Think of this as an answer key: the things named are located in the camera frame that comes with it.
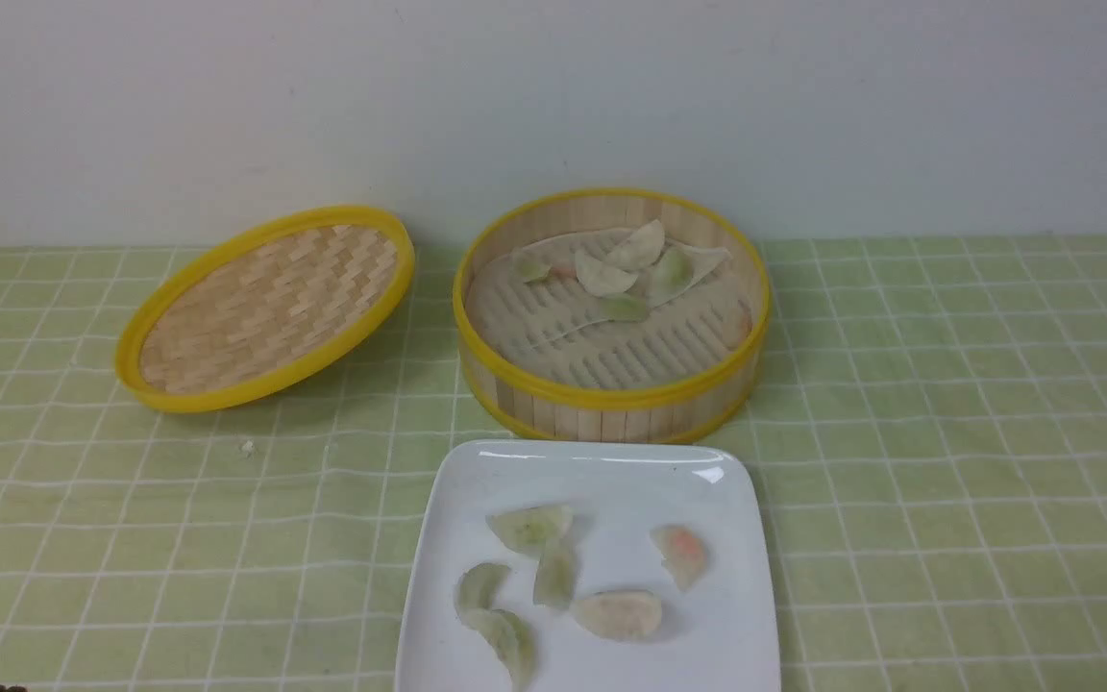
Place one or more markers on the pink orange dumpling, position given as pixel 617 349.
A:
pixel 563 271

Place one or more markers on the green top dumpling on plate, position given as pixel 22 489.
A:
pixel 529 531

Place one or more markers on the pink right dumpling on plate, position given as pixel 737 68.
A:
pixel 683 554

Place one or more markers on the pale large dumpling on plate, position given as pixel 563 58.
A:
pixel 623 614

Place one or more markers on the green bottom dumpling on plate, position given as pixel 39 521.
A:
pixel 510 638

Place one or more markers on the white square plate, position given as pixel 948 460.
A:
pixel 721 635

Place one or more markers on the yellow rimmed bamboo steamer basket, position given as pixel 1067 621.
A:
pixel 543 362

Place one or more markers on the small green dumpling in steamer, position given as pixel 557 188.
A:
pixel 530 268

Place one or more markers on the pale white dumpling in steamer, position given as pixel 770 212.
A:
pixel 600 278

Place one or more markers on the pale upper dumpling in steamer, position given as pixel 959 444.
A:
pixel 640 249

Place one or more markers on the yellow rimmed bamboo steamer lid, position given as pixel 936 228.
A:
pixel 266 310

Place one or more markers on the green checked tablecloth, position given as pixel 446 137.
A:
pixel 928 442

